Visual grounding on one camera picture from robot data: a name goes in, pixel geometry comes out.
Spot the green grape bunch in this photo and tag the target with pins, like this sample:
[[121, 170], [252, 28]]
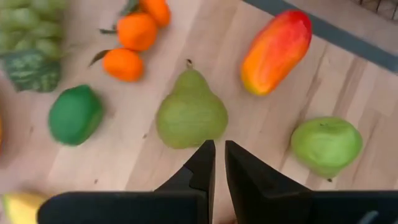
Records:
[[31, 37]]

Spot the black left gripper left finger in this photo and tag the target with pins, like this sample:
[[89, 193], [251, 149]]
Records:
[[192, 186]]

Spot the red and orange mango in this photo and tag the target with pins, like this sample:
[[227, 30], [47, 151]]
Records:
[[275, 53]]

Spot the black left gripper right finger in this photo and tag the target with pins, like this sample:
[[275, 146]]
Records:
[[258, 199]]

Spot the yellow banana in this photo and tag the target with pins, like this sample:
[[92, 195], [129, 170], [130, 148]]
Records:
[[21, 208]]

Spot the small green lime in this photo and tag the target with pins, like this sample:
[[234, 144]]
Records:
[[75, 115]]

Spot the dull olive green pear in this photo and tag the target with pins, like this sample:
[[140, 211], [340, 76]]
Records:
[[191, 115]]

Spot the orange tangerine cluster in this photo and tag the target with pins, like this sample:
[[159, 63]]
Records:
[[136, 31]]

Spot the bright green pear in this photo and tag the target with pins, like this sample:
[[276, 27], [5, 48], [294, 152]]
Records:
[[326, 146]]

